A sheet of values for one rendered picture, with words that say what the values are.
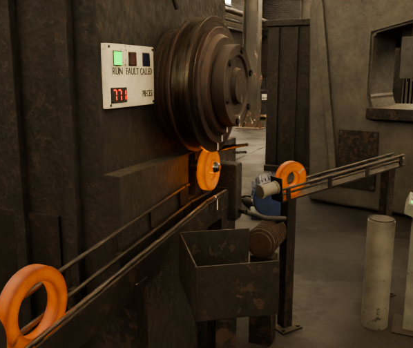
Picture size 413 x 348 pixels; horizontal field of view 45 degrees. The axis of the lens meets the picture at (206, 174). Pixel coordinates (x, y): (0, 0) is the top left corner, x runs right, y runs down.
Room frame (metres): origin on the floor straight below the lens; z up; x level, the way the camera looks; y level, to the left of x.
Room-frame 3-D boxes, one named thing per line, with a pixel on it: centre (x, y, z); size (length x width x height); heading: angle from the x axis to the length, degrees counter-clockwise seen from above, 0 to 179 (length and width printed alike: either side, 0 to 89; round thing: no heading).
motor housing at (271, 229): (2.05, -0.26, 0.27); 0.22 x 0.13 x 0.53; 157
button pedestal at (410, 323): (2.13, -0.95, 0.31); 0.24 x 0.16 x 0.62; 157
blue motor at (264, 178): (4.03, -0.52, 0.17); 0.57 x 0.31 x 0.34; 177
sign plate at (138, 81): (1.53, 0.23, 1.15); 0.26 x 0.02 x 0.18; 157
